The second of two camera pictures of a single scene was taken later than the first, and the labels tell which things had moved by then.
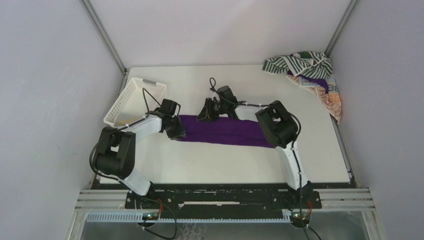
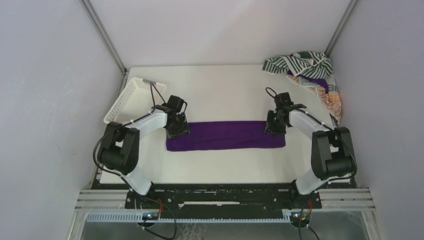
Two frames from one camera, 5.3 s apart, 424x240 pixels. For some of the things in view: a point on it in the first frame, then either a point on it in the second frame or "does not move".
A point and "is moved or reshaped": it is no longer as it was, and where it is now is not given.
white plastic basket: (139, 96) does not move
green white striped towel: (313, 64) does not move
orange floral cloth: (330, 100) does not move
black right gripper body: (208, 110) -> (275, 127)
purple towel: (228, 130) is moved or reshaped
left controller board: (150, 216) does not move
